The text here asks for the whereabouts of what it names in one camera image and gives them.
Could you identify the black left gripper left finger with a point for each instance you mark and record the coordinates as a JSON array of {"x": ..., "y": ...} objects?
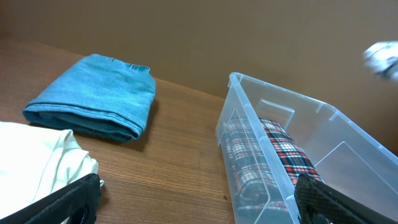
[{"x": 75, "y": 203}]

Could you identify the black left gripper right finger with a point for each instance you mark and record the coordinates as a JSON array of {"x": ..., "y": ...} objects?
[{"x": 320, "y": 204}]

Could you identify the plaid flannel shirt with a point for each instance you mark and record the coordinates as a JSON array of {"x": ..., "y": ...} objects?
[{"x": 255, "y": 187}]

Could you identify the white printed t-shirt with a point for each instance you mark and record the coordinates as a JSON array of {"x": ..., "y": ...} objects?
[{"x": 381, "y": 60}]

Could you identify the clear plastic storage container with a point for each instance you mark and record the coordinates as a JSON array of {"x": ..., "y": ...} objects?
[{"x": 348, "y": 159}]

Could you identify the folded cream cloth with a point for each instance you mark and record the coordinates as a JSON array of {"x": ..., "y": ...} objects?
[{"x": 36, "y": 162}]

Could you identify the folded blue denim jeans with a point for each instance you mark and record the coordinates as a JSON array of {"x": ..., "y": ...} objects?
[{"x": 100, "y": 96}]

